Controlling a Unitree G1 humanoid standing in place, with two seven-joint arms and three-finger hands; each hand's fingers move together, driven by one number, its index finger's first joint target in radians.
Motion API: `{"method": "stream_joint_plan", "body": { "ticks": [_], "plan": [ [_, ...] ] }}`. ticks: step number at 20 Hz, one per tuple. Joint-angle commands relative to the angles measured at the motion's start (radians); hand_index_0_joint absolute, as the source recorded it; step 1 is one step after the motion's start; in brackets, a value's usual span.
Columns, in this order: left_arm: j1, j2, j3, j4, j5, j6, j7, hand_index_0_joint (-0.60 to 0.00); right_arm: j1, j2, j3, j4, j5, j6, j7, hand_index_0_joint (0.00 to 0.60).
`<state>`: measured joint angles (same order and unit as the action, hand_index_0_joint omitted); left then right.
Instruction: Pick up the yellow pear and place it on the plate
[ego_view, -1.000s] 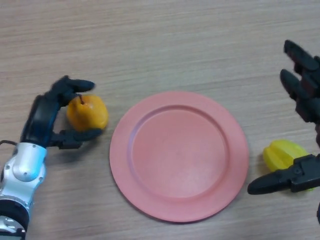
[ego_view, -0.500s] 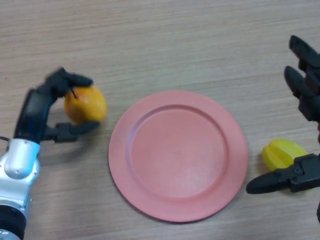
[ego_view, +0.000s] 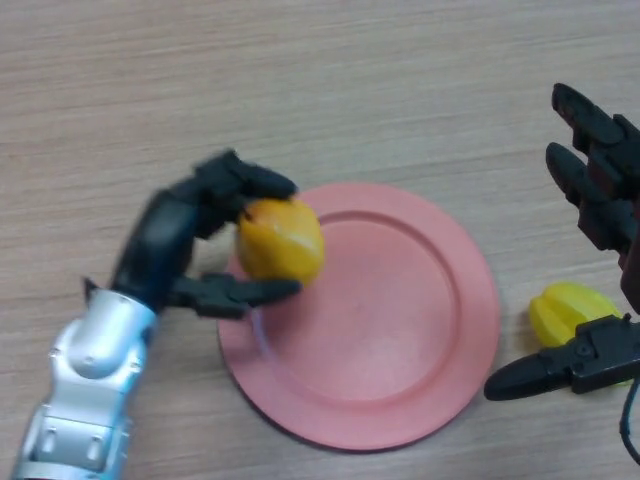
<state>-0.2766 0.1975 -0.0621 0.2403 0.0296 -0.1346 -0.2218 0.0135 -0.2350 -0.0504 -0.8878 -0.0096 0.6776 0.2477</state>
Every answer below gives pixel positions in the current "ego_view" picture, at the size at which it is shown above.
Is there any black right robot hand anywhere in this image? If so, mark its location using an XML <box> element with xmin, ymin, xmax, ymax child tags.
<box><xmin>483</xmin><ymin>82</ymin><xmax>640</xmax><ymax>402</ymax></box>

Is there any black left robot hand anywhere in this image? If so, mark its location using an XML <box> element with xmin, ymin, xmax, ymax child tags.
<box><xmin>108</xmin><ymin>148</ymin><xmax>304</xmax><ymax>321</ymax></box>

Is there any yellow pear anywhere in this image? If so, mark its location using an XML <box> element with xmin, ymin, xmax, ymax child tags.
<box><xmin>234</xmin><ymin>198</ymin><xmax>326</xmax><ymax>287</ymax></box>

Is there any pink round plate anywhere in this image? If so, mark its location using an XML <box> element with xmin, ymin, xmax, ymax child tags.
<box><xmin>217</xmin><ymin>182</ymin><xmax>501</xmax><ymax>451</ymax></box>

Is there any yellow starfruit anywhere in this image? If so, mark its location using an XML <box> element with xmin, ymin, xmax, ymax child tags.
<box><xmin>529</xmin><ymin>282</ymin><xmax>634</xmax><ymax>389</ymax></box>

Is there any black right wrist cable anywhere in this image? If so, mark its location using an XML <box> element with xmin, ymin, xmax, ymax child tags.
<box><xmin>618</xmin><ymin>372</ymin><xmax>640</xmax><ymax>466</ymax></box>

